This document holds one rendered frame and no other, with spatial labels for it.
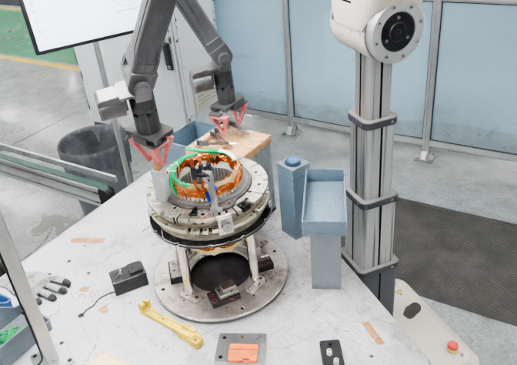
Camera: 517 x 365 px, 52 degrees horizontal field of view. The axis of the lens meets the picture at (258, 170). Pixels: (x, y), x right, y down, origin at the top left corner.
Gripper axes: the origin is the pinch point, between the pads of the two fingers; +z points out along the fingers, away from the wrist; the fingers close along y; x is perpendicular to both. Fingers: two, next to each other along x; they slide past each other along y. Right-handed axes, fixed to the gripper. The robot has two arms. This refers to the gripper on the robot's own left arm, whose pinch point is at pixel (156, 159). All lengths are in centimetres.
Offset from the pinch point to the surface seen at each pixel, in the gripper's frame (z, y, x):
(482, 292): 126, 64, 116
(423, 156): 139, -5, 218
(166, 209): 10.7, 4.9, -4.3
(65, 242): 46, -47, -8
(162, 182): 5.4, 1.8, -1.1
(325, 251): 29, 36, 19
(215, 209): 8.9, 16.6, 0.7
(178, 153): 21.8, -21.2, 25.9
